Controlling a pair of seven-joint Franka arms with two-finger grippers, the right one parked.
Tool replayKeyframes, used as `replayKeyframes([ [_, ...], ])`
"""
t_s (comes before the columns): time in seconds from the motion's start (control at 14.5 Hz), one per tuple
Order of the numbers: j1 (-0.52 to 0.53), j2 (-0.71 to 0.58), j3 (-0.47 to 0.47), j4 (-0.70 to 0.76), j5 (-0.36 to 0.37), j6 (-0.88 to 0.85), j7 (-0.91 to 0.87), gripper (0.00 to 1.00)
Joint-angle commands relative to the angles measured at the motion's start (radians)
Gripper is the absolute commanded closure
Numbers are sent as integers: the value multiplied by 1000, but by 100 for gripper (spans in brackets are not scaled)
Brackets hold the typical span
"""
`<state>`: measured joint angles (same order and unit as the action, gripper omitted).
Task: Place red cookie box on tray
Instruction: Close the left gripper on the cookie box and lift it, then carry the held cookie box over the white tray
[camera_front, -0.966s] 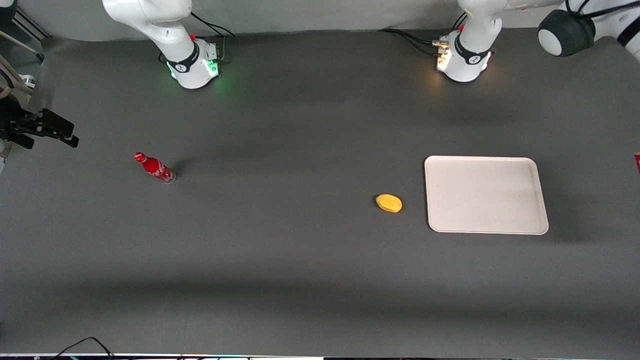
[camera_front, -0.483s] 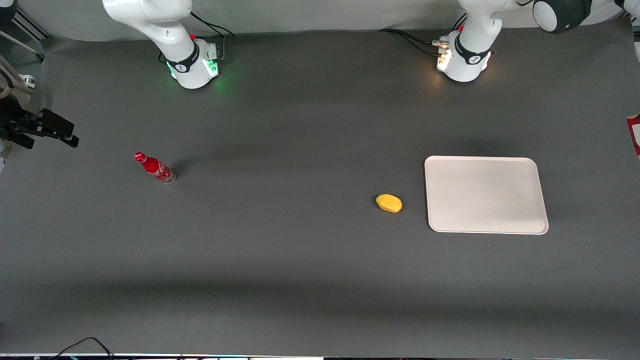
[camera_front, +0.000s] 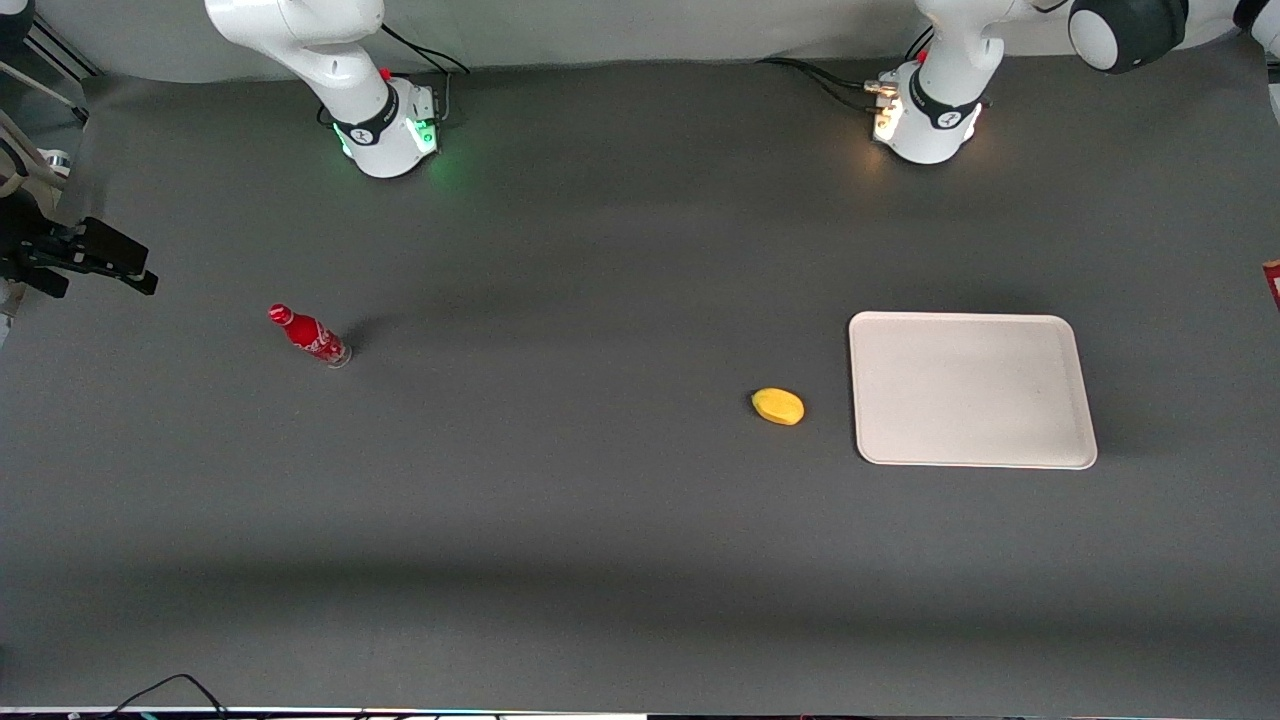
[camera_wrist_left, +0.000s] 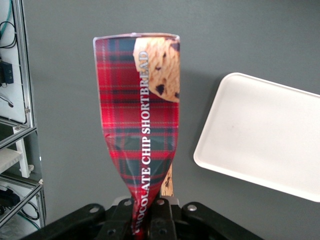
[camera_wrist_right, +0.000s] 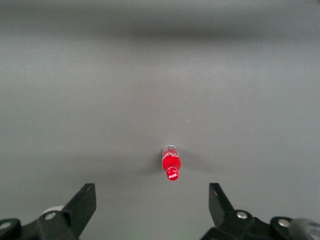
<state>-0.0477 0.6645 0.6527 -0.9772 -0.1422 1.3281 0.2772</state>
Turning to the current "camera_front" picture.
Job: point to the red cola bottle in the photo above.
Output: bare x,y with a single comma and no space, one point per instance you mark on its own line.
308,335

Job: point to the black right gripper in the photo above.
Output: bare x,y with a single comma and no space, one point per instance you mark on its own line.
22,246

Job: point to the dark grey table mat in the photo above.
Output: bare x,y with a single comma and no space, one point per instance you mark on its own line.
600,550

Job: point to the yellow mango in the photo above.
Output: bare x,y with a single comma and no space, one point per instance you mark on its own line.
778,406

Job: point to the cream rectangular tray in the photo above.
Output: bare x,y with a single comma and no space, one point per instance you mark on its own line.
970,390

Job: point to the red cookie box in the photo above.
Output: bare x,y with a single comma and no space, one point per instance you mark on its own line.
1273,283

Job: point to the silver round knob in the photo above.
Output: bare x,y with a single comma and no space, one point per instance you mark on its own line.
52,158

